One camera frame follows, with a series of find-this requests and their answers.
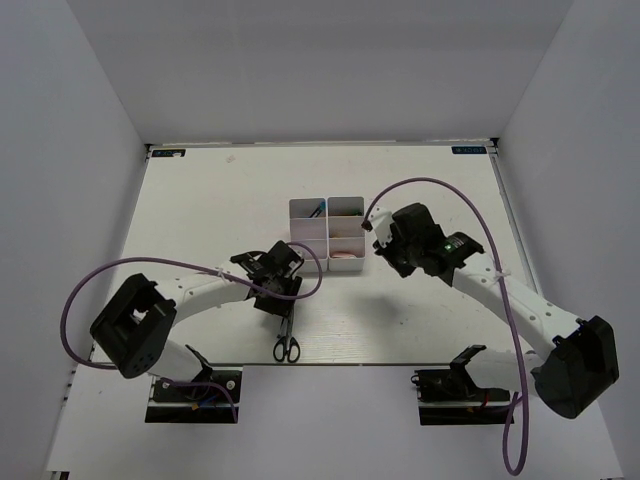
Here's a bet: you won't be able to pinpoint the white compartment organizer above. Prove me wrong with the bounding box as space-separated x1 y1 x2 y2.
327 196 366 272
289 198 328 272

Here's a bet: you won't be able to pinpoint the left blue corner label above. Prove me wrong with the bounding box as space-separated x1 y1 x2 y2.
151 149 186 158

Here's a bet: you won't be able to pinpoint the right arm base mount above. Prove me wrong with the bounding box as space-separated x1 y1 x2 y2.
410 345 521 426

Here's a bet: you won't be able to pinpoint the pink white eraser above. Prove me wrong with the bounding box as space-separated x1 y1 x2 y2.
330 251 358 259

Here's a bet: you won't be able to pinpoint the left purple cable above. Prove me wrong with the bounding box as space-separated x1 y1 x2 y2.
58 241 324 421

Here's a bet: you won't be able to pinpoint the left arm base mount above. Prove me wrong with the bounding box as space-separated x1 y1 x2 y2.
145 367 243 424

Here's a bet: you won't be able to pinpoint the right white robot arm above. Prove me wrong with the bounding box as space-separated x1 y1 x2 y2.
367 203 619 419

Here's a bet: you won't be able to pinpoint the blue ballpoint pen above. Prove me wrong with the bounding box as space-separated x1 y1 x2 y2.
278 309 294 338

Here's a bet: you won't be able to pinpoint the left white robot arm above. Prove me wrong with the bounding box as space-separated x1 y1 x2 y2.
90 241 304 399

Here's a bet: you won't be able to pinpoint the blue corner label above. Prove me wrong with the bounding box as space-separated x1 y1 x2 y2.
151 149 186 158
451 145 487 155

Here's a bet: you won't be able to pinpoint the right blue corner label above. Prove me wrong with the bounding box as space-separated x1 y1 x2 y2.
451 145 487 155

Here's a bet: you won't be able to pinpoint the black-handled scissors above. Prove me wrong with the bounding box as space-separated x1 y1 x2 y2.
272 330 301 364

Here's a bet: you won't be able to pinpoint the left white compartment organizer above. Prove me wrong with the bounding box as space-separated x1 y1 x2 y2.
289 198 328 272

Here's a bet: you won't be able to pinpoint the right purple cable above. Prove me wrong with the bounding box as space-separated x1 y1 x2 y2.
362 176 527 476

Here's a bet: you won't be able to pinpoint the purple cable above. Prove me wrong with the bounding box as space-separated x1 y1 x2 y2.
362 176 527 476
58 241 324 421

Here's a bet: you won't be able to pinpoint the right white compartment organizer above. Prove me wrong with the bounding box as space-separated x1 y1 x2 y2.
327 196 366 272

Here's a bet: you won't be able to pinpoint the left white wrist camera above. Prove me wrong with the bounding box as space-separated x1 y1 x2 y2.
285 250 304 272

